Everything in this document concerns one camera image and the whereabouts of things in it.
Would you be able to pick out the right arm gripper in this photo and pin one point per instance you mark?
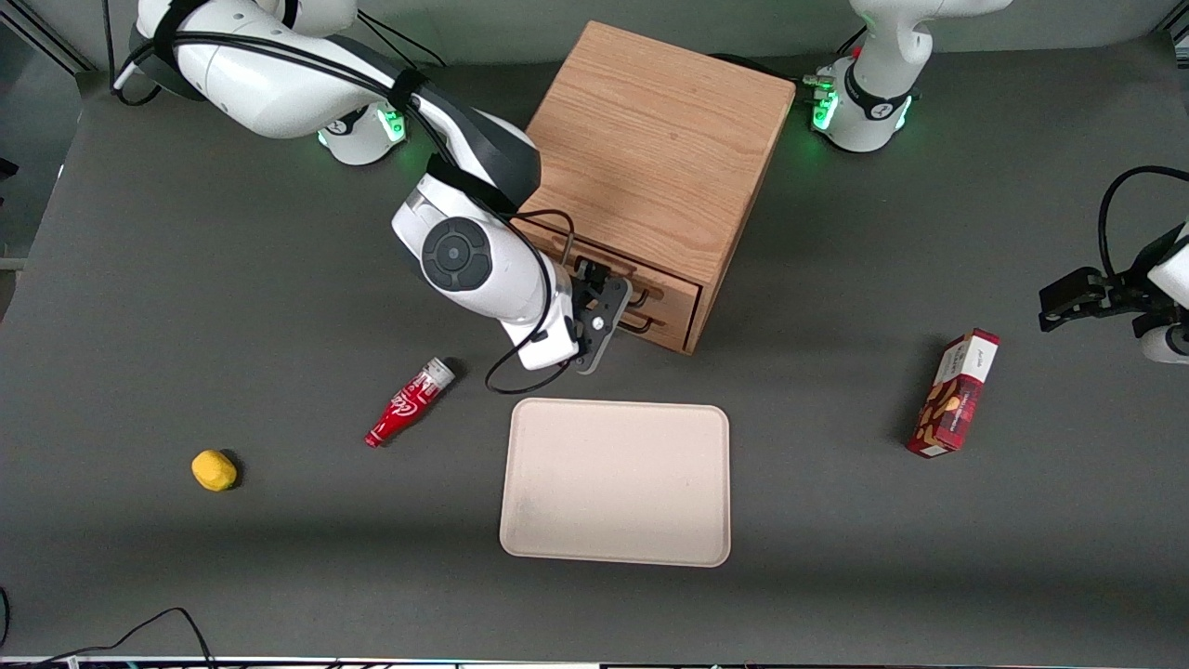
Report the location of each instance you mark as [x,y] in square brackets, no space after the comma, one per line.
[585,279]

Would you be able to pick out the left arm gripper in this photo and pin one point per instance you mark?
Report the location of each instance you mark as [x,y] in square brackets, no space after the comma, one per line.
[1130,286]

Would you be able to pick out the oak drawer front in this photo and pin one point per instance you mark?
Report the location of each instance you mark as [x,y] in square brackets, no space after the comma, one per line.
[673,327]
[683,295]

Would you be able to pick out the oak wooden drawer cabinet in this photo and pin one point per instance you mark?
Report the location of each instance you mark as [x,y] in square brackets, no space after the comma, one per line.
[659,139]

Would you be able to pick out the beige plastic tray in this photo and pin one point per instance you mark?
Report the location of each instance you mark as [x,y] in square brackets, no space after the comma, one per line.
[641,474]

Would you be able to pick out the red biscuit box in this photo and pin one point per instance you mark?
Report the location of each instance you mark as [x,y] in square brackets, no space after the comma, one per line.
[957,395]

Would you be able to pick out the red cola bottle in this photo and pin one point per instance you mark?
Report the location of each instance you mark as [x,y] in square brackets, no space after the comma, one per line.
[404,409]

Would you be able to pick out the yellow lemon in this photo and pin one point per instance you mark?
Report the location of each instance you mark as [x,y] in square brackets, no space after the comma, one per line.
[214,470]

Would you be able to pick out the aluminium frame rail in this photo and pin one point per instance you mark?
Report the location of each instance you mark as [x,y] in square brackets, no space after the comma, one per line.
[46,35]

